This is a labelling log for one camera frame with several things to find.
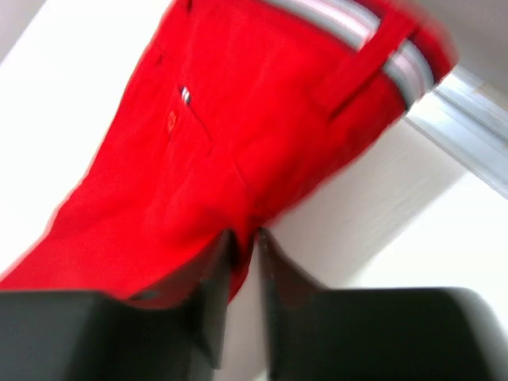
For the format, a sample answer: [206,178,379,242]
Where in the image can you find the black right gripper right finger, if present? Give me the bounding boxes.
[258,229,507,380]

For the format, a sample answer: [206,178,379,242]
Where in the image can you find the red trousers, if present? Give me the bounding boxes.
[1,1,457,299]

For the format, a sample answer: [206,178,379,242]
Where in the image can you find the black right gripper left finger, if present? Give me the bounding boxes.
[1,230,234,381]

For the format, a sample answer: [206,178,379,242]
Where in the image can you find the aluminium table edge rail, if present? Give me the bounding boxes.
[406,67,507,197]

